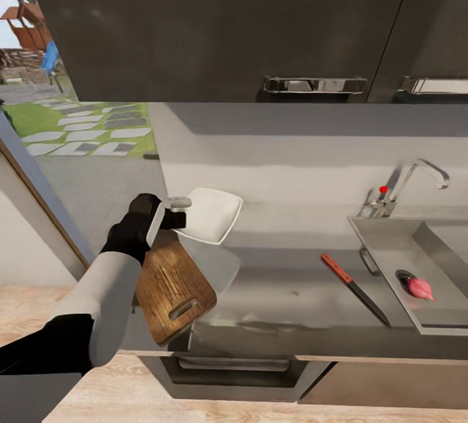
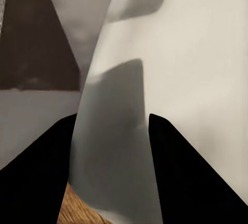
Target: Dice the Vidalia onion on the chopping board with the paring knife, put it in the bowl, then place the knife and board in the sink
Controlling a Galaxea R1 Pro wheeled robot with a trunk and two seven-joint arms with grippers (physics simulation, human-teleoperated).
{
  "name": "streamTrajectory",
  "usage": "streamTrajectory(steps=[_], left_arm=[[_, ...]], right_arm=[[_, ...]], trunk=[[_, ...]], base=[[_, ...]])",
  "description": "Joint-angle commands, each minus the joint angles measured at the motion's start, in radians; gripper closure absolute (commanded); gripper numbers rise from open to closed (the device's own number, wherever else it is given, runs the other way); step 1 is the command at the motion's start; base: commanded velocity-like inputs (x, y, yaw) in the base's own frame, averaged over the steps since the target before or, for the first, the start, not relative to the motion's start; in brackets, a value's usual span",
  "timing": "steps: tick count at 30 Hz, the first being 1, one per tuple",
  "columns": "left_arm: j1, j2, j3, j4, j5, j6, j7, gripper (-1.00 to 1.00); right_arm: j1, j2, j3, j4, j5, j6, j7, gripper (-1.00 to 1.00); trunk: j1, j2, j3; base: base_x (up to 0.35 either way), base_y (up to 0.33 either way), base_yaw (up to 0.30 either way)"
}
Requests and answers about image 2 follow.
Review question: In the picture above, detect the cutting board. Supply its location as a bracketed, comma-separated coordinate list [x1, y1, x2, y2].
[56, 182, 112, 224]

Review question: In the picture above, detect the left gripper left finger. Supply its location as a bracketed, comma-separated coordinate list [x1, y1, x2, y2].
[0, 114, 77, 224]

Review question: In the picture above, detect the bowl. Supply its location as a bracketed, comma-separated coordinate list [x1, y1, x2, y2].
[67, 0, 248, 224]

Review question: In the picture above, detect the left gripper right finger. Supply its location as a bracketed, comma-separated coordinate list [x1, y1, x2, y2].
[148, 114, 248, 224]

